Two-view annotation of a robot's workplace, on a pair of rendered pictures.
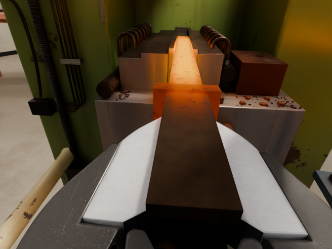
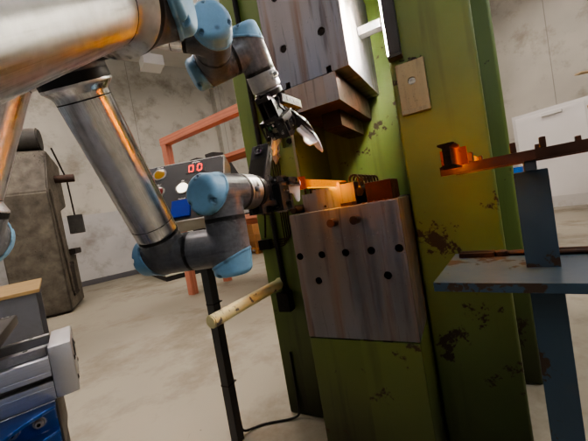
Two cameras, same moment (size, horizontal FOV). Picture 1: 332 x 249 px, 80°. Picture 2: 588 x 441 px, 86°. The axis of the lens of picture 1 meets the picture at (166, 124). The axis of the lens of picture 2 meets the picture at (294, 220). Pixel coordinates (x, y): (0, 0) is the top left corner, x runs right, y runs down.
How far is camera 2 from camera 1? 0.77 m
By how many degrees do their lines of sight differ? 38
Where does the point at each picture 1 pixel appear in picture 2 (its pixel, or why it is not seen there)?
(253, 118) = (370, 209)
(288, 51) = (416, 175)
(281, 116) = (385, 205)
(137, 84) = (311, 207)
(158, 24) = not seen: hidden behind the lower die
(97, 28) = not seen: hidden behind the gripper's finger
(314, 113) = (464, 217)
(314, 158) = not seen: hidden behind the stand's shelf
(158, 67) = (321, 196)
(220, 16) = (396, 169)
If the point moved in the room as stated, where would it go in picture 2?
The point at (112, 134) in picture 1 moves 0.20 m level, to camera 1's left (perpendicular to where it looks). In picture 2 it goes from (297, 234) to (251, 241)
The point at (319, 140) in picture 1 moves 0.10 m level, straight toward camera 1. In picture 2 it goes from (486, 242) to (463, 248)
